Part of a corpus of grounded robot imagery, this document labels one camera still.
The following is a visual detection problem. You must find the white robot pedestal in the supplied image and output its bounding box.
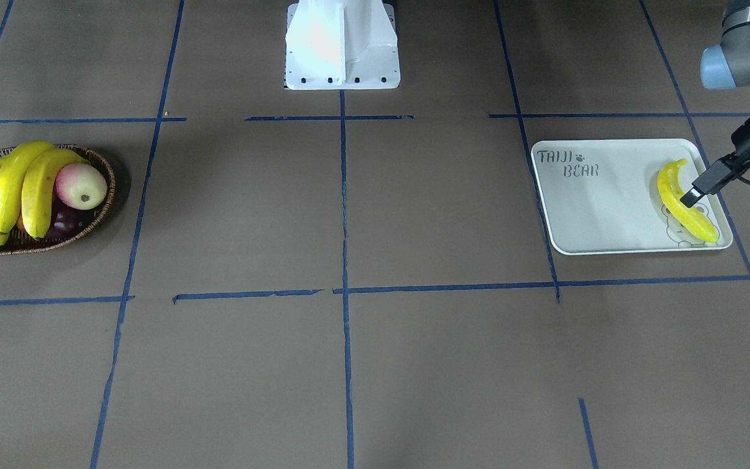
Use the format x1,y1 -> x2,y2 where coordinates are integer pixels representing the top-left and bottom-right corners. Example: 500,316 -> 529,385
284,1 -> 401,90

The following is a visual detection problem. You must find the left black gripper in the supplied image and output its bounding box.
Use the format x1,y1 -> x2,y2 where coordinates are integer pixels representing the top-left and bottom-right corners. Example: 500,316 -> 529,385
680,117 -> 750,208

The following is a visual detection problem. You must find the cream bear tray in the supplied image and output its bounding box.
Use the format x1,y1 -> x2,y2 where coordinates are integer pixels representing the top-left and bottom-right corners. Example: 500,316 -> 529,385
531,139 -> 733,255

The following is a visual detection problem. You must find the curved yellow banana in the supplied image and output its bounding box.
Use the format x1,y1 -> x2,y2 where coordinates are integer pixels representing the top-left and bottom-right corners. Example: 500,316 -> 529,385
21,147 -> 87,238

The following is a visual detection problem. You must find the pink green apple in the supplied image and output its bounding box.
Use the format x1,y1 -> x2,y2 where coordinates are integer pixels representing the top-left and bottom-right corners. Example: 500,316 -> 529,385
55,163 -> 108,211

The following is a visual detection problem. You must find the brown wicker basket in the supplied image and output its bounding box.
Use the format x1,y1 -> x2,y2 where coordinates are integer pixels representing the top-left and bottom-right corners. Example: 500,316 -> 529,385
0,145 -> 128,257

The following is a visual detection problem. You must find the long yellow banana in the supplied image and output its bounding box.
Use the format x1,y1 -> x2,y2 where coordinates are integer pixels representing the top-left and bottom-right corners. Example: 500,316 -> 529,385
0,140 -> 54,234

